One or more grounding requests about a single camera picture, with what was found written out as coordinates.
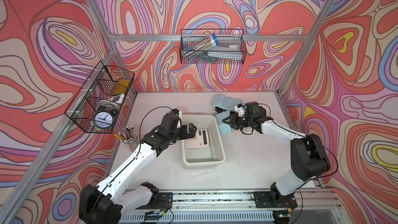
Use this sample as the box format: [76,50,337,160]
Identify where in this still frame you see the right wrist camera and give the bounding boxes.
[234,104,247,117]

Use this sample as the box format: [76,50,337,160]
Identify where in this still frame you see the white plastic storage box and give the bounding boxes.
[182,115,226,170]

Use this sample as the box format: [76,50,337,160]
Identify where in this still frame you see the yellow item in basket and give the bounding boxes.
[111,80,130,96]

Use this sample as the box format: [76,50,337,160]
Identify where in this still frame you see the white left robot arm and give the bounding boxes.
[78,113,197,224]

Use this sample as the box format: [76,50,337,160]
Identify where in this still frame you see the pink calculator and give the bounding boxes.
[231,129,243,137]
[176,106,190,115]

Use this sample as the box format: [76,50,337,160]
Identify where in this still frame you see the grey white box in basket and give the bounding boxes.
[207,40,243,60]

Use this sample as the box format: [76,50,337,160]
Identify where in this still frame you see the white device in basket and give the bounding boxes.
[107,93,125,105]

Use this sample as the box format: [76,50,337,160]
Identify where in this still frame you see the pink calculator face up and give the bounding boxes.
[183,129,209,149]

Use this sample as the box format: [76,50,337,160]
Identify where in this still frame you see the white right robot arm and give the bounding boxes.
[222,102,331,208]

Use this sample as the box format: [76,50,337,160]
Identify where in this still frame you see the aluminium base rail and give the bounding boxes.
[117,189,349,224]

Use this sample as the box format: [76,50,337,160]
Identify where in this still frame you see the clear pen cup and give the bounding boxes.
[114,125,139,147]

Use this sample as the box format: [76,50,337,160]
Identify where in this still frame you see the clear tube of pencils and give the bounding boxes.
[181,33,219,61]

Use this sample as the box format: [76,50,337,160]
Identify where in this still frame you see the black wire basket left wall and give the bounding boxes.
[64,61,135,134]

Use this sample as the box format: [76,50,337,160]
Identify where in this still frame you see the black alarm clock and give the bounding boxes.
[93,106,118,129]

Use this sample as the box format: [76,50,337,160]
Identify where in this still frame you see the black calculator under blue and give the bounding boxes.
[215,106,228,114]

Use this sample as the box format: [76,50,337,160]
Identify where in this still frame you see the black wire basket wall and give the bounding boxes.
[64,61,135,134]
[180,28,247,64]

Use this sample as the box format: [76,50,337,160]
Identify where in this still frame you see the light blue calculator upside down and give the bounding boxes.
[212,94,244,112]

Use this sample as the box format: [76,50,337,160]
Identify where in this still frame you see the black wire basket back wall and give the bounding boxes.
[180,28,247,64]

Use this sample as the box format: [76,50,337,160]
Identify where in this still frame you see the green circuit board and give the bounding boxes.
[144,211,165,222]

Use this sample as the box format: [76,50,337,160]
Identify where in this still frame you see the light blue calculator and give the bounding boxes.
[215,111,231,135]
[212,94,244,112]

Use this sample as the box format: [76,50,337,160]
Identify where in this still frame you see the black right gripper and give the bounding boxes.
[222,112,252,130]

